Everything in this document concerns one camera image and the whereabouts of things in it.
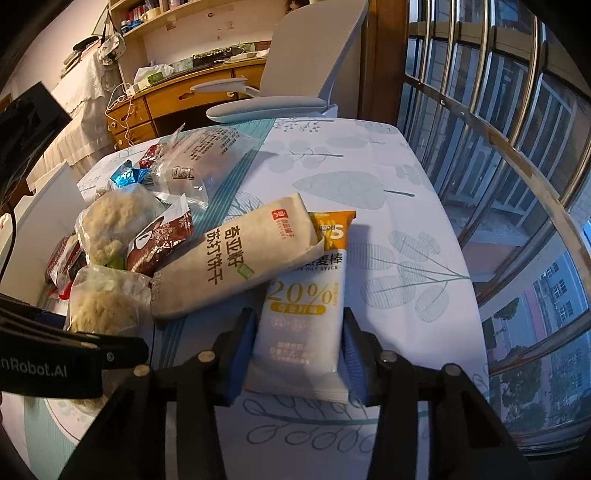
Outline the clear bread packet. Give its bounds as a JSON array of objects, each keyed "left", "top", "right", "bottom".
[{"left": 152, "top": 124, "right": 274, "bottom": 205}]

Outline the black cable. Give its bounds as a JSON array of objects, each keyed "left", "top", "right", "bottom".
[{"left": 0, "top": 203, "right": 20, "bottom": 284}]

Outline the metal window grille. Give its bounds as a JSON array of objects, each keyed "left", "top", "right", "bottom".
[{"left": 397, "top": 0, "right": 591, "bottom": 462}]

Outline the clear pale puffed cake packet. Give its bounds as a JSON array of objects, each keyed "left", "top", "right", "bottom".
[
  {"left": 75, "top": 187, "right": 167, "bottom": 268},
  {"left": 65, "top": 265, "right": 154, "bottom": 334}
]

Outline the white cable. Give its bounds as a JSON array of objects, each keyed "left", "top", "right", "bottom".
[{"left": 105, "top": 82, "right": 140, "bottom": 149}]

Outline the wooden bookshelf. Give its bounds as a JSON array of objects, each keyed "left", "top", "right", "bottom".
[{"left": 106, "top": 0, "right": 296, "bottom": 61}]

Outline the brown red snack packet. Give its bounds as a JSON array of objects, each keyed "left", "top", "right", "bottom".
[{"left": 126, "top": 194, "right": 195, "bottom": 274}]

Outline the red-edged clear brownie packet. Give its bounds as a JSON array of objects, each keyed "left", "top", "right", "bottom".
[{"left": 45, "top": 234, "right": 89, "bottom": 301}]

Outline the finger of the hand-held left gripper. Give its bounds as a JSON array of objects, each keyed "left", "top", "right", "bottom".
[
  {"left": 0, "top": 294, "right": 100, "bottom": 346},
  {"left": 65, "top": 336, "right": 149, "bottom": 371}
]

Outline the black flat screen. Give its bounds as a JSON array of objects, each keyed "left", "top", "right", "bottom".
[{"left": 0, "top": 82, "right": 73, "bottom": 209}]

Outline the beige cracker packet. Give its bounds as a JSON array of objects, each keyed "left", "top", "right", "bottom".
[{"left": 150, "top": 193, "right": 326, "bottom": 321}]

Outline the grey office chair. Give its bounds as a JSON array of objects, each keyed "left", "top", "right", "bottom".
[{"left": 191, "top": 0, "right": 370, "bottom": 124}]

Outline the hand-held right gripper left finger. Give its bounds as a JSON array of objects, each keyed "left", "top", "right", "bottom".
[{"left": 58, "top": 307, "right": 259, "bottom": 480}]

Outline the wooden desk with drawers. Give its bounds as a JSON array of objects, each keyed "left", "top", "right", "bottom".
[{"left": 105, "top": 55, "right": 278, "bottom": 149}]

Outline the green white tissue pack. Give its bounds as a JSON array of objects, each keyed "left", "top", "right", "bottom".
[{"left": 134, "top": 64, "right": 175, "bottom": 88}]

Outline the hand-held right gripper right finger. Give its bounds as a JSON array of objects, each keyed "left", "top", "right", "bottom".
[{"left": 341, "top": 307, "right": 532, "bottom": 480}]

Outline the blue foil candy packet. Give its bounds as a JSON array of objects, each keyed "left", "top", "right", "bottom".
[{"left": 110, "top": 161, "right": 151, "bottom": 190}]

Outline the small red snack packet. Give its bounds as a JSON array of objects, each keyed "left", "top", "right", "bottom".
[{"left": 139, "top": 143, "right": 163, "bottom": 169}]

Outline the patterned cloth bag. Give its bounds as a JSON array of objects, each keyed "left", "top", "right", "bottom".
[{"left": 98, "top": 31, "right": 129, "bottom": 66}]

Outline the bed with white lace cover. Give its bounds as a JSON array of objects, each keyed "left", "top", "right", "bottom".
[{"left": 28, "top": 39, "right": 122, "bottom": 168}]

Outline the white orange oat stick packet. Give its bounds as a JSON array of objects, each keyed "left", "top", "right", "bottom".
[{"left": 244, "top": 210, "right": 357, "bottom": 403}]

